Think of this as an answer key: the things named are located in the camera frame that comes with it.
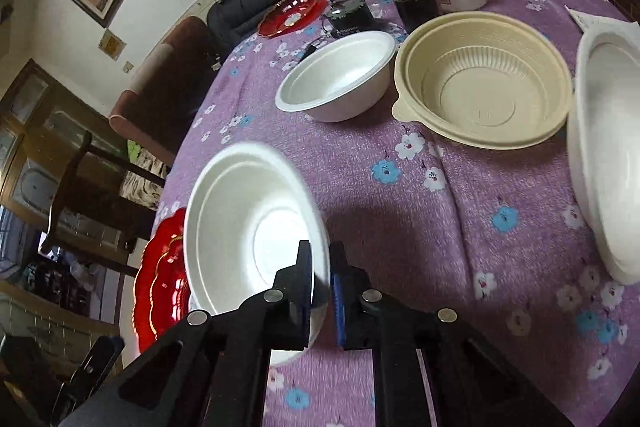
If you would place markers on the wall switch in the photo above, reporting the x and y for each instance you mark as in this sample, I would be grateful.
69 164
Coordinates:
128 67

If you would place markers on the dark wooden chair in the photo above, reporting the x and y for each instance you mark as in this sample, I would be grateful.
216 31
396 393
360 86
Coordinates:
85 207

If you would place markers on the white foam bowl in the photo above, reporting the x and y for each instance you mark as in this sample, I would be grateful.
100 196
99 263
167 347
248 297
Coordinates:
610 147
235 217
340 72

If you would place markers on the red glass plate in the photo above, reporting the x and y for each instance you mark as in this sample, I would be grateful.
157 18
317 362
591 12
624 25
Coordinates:
295 12

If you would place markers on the red gold-rimmed plate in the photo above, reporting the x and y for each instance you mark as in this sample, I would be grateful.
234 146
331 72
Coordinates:
160 287

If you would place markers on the beige plastic bowl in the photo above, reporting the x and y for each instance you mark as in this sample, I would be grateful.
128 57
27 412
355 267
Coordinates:
480 72

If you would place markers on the small framed wall picture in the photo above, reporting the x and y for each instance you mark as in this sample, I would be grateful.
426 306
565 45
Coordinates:
111 44

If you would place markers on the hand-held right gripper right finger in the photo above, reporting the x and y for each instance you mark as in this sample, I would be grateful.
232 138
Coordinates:
341 307

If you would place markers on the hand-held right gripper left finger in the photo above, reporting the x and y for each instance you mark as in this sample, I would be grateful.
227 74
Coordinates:
303 287

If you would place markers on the dark glass jar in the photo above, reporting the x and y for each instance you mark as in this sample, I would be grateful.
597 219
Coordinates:
350 23

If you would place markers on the small black object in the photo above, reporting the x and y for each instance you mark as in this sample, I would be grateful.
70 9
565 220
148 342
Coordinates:
308 49

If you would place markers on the wooden glass-panel door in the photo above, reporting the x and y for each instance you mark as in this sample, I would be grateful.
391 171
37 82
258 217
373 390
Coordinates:
30 132

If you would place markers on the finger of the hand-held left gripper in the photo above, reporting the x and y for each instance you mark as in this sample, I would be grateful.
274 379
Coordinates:
90 374

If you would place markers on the white paper notebook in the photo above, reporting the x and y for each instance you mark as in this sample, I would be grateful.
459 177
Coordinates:
600 22

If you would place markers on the brown armchair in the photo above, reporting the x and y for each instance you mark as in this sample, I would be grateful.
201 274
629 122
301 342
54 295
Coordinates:
165 77

